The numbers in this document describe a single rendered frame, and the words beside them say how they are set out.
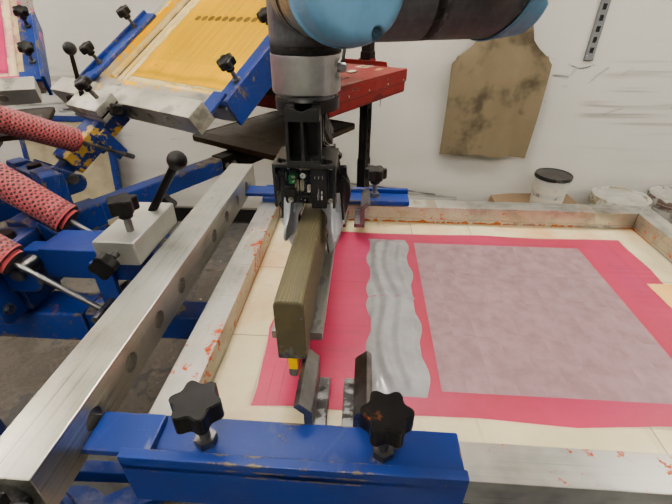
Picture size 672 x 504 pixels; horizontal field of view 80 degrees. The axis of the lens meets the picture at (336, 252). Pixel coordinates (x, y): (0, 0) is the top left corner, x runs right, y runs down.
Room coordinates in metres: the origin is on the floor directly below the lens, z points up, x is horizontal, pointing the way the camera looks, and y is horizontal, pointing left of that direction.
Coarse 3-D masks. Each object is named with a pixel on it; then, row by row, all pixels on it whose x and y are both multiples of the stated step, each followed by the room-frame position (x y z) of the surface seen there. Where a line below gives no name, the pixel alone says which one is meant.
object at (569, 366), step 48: (336, 336) 0.40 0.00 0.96; (432, 336) 0.40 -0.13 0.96; (480, 336) 0.40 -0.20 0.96; (528, 336) 0.40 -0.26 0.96; (576, 336) 0.40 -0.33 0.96; (624, 336) 0.40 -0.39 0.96; (288, 384) 0.32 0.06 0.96; (336, 384) 0.32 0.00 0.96; (432, 384) 0.32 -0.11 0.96; (480, 384) 0.32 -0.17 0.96; (528, 384) 0.32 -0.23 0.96; (576, 384) 0.32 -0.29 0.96; (624, 384) 0.32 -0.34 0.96
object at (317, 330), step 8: (328, 256) 0.47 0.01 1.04; (328, 264) 0.45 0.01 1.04; (328, 272) 0.43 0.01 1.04; (320, 280) 0.41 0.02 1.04; (328, 280) 0.41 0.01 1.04; (320, 288) 0.40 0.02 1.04; (328, 288) 0.40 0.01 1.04; (320, 296) 0.38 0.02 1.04; (328, 296) 0.39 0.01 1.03; (320, 304) 0.37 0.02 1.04; (320, 312) 0.35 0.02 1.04; (320, 320) 0.34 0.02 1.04; (272, 328) 0.33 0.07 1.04; (312, 328) 0.32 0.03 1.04; (320, 328) 0.32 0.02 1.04; (272, 336) 0.32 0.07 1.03; (312, 336) 0.32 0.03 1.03; (320, 336) 0.32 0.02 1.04
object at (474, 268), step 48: (432, 240) 0.66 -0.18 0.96; (480, 240) 0.66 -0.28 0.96; (528, 240) 0.66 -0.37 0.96; (576, 240) 0.66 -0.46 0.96; (336, 288) 0.51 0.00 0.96; (432, 288) 0.51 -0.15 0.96; (480, 288) 0.51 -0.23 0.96; (528, 288) 0.51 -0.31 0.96; (576, 288) 0.51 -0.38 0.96; (624, 288) 0.51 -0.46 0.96
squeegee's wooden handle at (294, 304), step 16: (304, 208) 0.49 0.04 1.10; (320, 208) 0.49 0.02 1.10; (304, 224) 0.44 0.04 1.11; (320, 224) 0.45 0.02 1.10; (304, 240) 0.40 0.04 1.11; (320, 240) 0.44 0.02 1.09; (288, 256) 0.37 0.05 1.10; (304, 256) 0.37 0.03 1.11; (320, 256) 0.43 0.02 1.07; (288, 272) 0.34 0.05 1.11; (304, 272) 0.34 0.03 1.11; (320, 272) 0.42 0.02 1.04; (288, 288) 0.31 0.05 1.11; (304, 288) 0.31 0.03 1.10; (288, 304) 0.29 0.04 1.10; (304, 304) 0.29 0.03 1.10; (288, 320) 0.29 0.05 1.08; (304, 320) 0.29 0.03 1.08; (288, 336) 0.29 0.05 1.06; (304, 336) 0.29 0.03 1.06; (288, 352) 0.29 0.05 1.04; (304, 352) 0.29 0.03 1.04
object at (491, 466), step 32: (256, 224) 0.66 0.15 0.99; (512, 224) 0.72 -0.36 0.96; (544, 224) 0.71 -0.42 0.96; (576, 224) 0.71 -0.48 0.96; (608, 224) 0.71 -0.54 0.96; (640, 224) 0.69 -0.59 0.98; (256, 256) 0.56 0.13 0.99; (224, 288) 0.46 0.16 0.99; (224, 320) 0.39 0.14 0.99; (192, 352) 0.34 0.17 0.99; (224, 352) 0.37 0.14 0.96; (480, 448) 0.22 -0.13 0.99; (512, 448) 0.22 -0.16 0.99; (544, 448) 0.22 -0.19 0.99; (480, 480) 0.19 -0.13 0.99; (512, 480) 0.19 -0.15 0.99; (544, 480) 0.19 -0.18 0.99; (576, 480) 0.19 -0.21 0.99; (608, 480) 0.19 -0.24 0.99; (640, 480) 0.19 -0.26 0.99
